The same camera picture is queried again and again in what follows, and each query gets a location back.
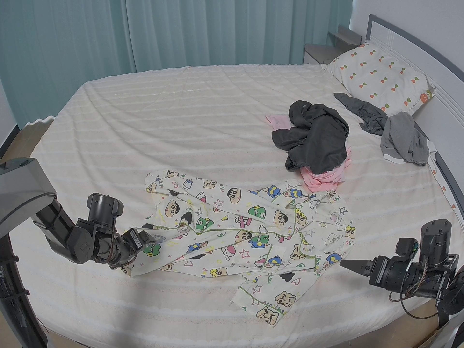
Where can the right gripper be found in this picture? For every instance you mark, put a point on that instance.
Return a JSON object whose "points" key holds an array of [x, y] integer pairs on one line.
{"points": [[393, 274]]}

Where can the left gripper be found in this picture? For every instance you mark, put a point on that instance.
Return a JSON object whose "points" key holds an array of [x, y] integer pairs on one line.
{"points": [[123, 249]]}

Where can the white printed pyjama top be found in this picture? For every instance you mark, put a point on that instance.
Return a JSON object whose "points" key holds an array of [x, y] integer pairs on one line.
{"points": [[253, 237]]}

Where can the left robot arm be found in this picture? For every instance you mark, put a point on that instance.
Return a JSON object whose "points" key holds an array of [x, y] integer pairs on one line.
{"points": [[21, 194]]}

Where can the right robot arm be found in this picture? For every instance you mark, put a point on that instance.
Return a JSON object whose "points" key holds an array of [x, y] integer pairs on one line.
{"points": [[437, 241]]}

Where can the bed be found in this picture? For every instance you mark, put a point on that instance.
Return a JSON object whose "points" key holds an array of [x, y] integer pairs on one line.
{"points": [[163, 121]]}

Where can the pink garment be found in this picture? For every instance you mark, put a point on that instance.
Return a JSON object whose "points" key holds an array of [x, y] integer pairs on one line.
{"points": [[322, 181]]}

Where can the black garment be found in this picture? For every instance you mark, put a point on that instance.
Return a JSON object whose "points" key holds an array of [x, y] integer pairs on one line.
{"points": [[319, 140]]}

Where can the grey garment with white trim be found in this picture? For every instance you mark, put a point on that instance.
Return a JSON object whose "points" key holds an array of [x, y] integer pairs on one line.
{"points": [[402, 138]]}

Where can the white printed pillow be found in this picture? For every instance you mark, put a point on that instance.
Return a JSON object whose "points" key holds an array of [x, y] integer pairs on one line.
{"points": [[380, 74]]}

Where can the grey bedside table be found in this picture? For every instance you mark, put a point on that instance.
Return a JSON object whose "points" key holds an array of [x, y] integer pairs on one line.
{"points": [[321, 53]]}

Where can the blue-green curtain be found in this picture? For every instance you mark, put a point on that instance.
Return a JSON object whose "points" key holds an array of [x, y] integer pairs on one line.
{"points": [[181, 20]]}

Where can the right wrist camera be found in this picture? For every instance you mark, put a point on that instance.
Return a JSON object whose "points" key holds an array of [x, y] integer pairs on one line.
{"points": [[406, 248]]}

